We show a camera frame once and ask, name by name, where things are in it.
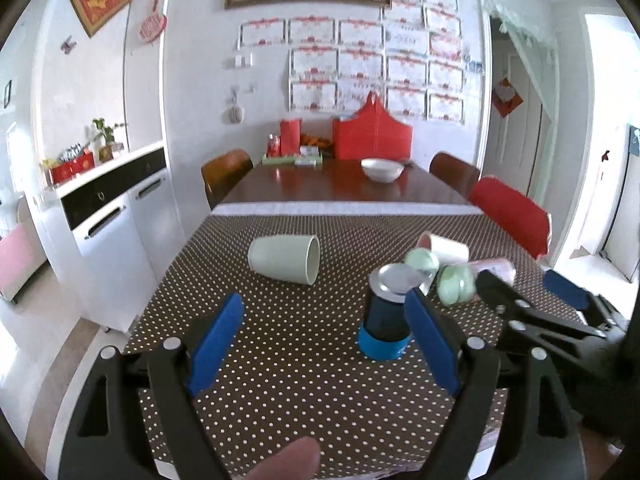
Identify wall of framed certificates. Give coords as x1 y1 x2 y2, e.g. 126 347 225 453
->
237 0 469 126

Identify potted green plant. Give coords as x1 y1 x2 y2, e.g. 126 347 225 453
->
91 117 126 163

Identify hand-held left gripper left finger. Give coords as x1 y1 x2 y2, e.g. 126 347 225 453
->
59 292 244 480

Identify white cup pink inside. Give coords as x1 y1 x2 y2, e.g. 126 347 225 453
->
417 232 471 267

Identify green tray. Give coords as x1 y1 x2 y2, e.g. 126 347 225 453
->
261 153 324 167

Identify white lace door curtain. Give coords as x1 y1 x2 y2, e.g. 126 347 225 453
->
479 0 559 62

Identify small green cup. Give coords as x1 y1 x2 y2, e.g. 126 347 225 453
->
403 248 441 282
437 264 480 307

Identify wall hook ornament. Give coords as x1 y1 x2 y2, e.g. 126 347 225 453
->
227 87 245 125

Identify red chair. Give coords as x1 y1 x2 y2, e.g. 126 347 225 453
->
468 175 553 260

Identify tall red box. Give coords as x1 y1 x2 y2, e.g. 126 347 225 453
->
279 118 303 156

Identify red boxes on cabinet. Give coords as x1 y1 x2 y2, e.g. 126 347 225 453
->
49 149 96 186

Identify red gift bag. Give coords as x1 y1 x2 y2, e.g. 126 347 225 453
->
332 91 414 162

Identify brown polka dot tablecloth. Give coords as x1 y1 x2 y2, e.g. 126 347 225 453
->
122 202 590 480

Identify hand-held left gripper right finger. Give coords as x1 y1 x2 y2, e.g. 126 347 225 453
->
404 287 587 480

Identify white and black cabinet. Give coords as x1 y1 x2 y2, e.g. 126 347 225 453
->
42 142 189 334

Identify wooden dining table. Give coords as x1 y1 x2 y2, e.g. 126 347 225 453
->
212 159 472 207

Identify red diamond door decoration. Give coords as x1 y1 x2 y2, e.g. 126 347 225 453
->
491 77 524 120

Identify white bowl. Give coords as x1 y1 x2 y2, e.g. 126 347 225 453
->
360 158 405 182

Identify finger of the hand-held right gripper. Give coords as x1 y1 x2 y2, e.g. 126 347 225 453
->
544 269 627 332
475 269 607 353

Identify round red hanging ornament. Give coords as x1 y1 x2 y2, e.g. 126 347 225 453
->
138 0 169 44

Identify pink and white cart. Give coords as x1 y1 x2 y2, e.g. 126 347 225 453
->
0 219 49 304

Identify brown wooden chair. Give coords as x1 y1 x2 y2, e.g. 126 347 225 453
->
428 152 482 199
201 149 255 210

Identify person's left hand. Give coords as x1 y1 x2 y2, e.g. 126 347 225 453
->
239 436 322 480

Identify pile of oranges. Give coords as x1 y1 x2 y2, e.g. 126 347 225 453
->
299 133 334 151

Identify large light green cup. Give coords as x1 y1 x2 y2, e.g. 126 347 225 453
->
248 234 321 287

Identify dark blue upside-down cup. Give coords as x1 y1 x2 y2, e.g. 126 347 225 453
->
357 262 427 362

